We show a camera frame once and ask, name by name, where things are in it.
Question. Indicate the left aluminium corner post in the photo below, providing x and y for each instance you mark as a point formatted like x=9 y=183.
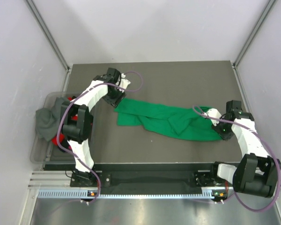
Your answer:
x=45 y=30

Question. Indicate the aluminium frame rail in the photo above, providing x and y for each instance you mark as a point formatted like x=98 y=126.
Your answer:
x=49 y=179

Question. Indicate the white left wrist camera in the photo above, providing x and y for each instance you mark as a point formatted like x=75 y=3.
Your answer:
x=123 y=82

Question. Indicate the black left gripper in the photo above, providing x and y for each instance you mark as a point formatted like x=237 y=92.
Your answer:
x=114 y=102

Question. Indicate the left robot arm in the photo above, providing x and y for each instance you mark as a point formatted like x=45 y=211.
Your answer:
x=76 y=119

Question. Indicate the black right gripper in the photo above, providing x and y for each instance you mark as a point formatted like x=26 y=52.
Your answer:
x=225 y=136

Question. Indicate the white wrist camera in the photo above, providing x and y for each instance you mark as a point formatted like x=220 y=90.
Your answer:
x=214 y=113
x=123 y=82

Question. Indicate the grey slotted cable duct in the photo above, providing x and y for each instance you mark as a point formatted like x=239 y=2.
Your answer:
x=90 y=194

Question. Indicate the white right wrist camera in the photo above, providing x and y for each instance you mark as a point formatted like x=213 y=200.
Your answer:
x=214 y=113

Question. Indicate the grey t shirt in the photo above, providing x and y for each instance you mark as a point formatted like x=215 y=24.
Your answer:
x=48 y=120

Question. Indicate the green t shirt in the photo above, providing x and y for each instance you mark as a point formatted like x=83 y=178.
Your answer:
x=170 y=121

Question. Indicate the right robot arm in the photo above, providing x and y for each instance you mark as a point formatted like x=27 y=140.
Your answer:
x=256 y=174

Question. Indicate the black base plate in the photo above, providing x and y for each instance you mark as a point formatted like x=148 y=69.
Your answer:
x=135 y=177

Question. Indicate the aluminium corner post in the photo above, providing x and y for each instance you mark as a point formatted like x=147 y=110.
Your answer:
x=254 y=32
x=45 y=30

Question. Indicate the right aluminium corner post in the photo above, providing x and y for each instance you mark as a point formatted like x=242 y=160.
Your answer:
x=254 y=32

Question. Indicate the clear plastic bin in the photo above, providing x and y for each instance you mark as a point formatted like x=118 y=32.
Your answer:
x=44 y=152

